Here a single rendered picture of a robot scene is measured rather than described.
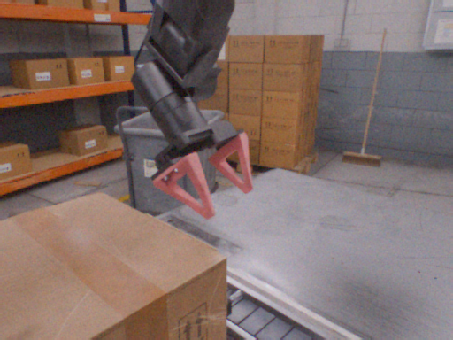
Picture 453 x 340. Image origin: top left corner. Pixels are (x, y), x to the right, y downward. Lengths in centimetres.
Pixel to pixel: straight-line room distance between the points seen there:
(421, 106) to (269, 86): 191
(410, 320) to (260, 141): 308
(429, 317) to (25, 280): 75
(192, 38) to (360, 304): 67
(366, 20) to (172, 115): 451
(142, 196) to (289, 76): 176
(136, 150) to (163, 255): 218
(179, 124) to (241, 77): 333
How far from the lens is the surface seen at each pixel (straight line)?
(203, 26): 41
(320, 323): 70
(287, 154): 374
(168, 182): 44
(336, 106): 503
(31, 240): 55
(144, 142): 258
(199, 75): 47
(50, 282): 46
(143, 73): 49
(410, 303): 95
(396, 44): 484
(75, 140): 422
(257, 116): 377
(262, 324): 73
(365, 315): 88
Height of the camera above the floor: 137
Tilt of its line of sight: 20 degrees down
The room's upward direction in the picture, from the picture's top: straight up
